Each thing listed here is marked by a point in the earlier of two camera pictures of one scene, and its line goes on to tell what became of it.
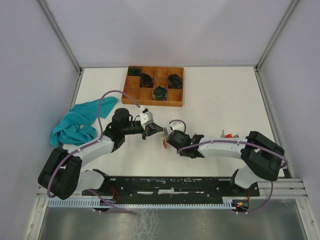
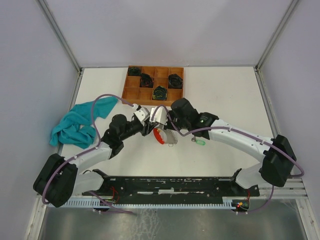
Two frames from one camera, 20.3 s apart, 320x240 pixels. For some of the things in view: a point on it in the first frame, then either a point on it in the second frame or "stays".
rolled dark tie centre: (146, 81) stays
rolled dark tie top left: (134, 71) stays
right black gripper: (185, 134) → (171, 112)
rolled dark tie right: (175, 81) stays
